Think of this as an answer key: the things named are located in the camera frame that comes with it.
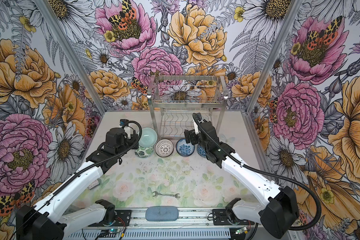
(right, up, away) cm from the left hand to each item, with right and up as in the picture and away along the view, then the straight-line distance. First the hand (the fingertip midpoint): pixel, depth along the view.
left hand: (136, 139), depth 81 cm
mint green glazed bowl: (+7, +1, +1) cm, 7 cm away
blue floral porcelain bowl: (+25, -8, +16) cm, 31 cm away
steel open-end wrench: (+16, -30, +1) cm, 34 cm away
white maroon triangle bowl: (+13, -7, +16) cm, 22 cm away
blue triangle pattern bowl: (+36, -9, +16) cm, 40 cm away
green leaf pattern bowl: (0, -10, +16) cm, 19 cm away
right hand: (+31, +4, -2) cm, 31 cm away
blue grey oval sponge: (+15, -35, -7) cm, 38 cm away
